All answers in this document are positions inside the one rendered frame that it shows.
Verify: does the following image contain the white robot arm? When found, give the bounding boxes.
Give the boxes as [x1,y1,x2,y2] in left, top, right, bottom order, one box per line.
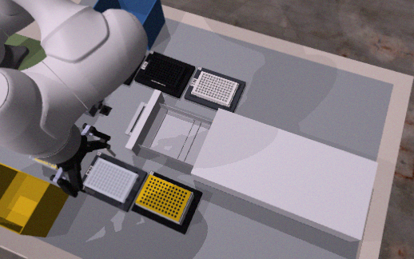
[0,0,148,165]

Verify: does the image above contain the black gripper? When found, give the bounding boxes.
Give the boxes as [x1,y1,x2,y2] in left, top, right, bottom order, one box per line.
[50,123,116,197]

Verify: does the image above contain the grey bench mat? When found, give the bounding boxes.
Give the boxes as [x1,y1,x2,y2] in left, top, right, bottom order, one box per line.
[0,18,393,259]

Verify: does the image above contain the yellow waste bin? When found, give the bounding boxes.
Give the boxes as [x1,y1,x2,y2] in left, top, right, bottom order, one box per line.
[0,163,69,237]

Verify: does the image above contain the black multiwell plate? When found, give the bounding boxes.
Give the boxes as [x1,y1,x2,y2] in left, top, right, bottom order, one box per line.
[141,55,188,90]

